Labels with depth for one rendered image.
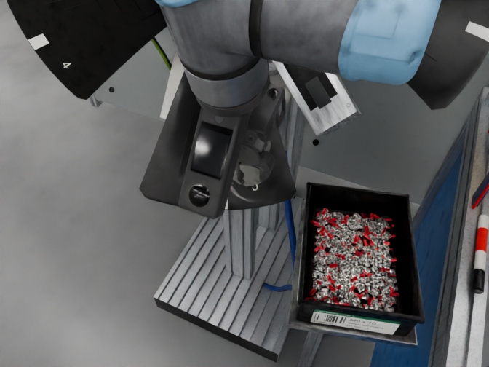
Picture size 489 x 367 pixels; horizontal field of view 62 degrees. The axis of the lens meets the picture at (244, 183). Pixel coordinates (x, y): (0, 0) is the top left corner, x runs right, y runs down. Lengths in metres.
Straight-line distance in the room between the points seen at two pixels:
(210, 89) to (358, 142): 1.35
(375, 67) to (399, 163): 1.43
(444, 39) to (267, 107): 0.22
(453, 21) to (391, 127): 1.06
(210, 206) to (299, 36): 0.21
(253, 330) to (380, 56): 1.22
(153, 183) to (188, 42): 0.30
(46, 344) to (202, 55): 1.40
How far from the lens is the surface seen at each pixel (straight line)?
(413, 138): 1.62
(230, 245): 1.34
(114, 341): 1.55
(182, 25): 0.31
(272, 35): 0.28
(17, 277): 1.80
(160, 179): 0.58
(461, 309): 0.66
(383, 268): 0.67
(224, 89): 0.35
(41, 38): 0.77
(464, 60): 0.55
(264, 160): 0.46
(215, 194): 0.42
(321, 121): 0.65
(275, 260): 1.55
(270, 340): 1.41
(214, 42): 0.31
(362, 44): 0.27
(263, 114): 0.45
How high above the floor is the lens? 1.40
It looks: 50 degrees down
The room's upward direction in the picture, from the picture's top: straight up
